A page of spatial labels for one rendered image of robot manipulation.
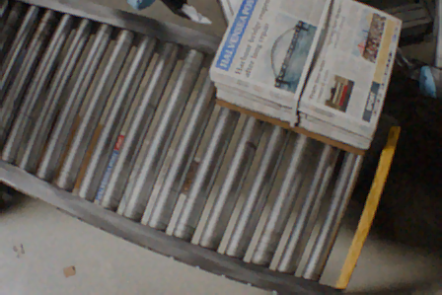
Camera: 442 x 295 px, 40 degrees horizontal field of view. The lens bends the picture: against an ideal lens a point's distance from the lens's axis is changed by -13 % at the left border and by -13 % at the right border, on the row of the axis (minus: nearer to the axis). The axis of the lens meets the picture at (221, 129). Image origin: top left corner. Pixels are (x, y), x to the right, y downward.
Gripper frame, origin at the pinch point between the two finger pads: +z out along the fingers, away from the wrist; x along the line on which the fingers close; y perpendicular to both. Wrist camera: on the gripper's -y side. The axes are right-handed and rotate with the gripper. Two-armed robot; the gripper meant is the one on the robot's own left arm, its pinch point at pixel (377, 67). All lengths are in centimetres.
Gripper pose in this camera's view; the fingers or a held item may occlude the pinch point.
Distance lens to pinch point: 171.5
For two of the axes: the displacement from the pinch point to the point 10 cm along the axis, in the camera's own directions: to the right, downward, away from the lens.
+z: -9.4, -3.2, 1.5
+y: -0.6, -2.9, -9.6
